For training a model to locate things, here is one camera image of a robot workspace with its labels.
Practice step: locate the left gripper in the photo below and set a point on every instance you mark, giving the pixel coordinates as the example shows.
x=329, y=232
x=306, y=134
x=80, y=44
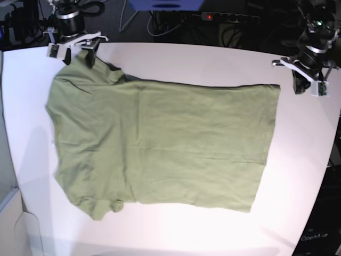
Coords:
x=308, y=66

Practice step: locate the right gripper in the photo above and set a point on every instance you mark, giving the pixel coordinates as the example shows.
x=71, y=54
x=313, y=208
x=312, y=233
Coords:
x=69, y=31

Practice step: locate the green T-shirt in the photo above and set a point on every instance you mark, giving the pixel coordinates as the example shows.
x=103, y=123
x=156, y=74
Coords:
x=124, y=140

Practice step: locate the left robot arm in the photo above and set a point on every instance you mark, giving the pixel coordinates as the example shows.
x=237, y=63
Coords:
x=321, y=27

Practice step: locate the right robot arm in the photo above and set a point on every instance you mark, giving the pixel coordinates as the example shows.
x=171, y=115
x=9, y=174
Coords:
x=91, y=9

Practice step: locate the blue box overhead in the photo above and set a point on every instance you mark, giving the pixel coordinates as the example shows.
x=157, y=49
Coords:
x=166, y=5

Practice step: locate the black OpenArm case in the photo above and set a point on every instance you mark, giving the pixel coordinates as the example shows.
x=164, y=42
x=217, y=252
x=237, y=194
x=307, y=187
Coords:
x=321, y=235

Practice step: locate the white plastic bin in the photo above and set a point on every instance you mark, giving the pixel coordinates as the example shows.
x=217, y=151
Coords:
x=20, y=232

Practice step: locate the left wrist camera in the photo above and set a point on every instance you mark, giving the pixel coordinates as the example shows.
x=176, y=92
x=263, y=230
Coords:
x=319, y=88

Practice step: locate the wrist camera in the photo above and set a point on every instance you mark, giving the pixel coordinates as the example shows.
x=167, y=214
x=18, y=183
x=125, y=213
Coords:
x=56, y=51
x=319, y=88

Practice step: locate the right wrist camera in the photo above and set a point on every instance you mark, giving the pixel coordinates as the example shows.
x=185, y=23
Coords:
x=56, y=51

